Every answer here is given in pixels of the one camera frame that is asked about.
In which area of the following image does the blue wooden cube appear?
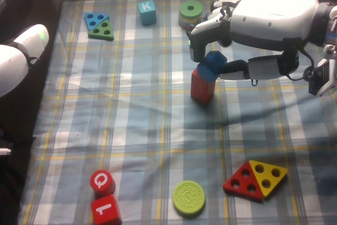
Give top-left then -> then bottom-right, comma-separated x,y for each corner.
197,50 -> 227,82

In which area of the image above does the green triangle with holes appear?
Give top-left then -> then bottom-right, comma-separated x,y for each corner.
87,19 -> 115,41

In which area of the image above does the red cylinder with letter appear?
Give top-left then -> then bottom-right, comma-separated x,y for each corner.
90,169 -> 116,198

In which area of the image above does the yellow triangle with holes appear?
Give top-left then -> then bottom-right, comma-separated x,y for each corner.
249,159 -> 289,199

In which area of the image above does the green sandwich cookie toy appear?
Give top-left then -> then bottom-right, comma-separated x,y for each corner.
172,180 -> 206,218

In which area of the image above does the yellow ring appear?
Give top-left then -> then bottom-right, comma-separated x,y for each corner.
178,16 -> 201,23

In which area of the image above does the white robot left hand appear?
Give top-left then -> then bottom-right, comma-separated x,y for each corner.
0,0 -> 51,99

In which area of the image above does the green ring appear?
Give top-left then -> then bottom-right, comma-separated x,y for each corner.
178,0 -> 204,20

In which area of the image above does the red triangle with holes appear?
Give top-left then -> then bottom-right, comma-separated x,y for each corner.
223,161 -> 264,202

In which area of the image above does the red ring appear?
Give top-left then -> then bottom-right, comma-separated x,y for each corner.
180,22 -> 197,31

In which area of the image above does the teal cube with letter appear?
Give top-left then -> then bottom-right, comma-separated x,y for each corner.
137,0 -> 157,26

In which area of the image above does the tall red block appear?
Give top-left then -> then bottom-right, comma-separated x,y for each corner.
190,66 -> 216,104

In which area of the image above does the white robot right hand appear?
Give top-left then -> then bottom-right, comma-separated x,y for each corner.
187,0 -> 321,86

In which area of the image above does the red cube with number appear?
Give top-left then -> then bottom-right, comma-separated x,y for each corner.
91,194 -> 123,225

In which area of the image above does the blue triangle with holes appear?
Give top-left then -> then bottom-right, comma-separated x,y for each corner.
84,13 -> 111,31

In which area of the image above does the blue plaid cloth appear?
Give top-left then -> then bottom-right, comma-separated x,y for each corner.
19,0 -> 337,225

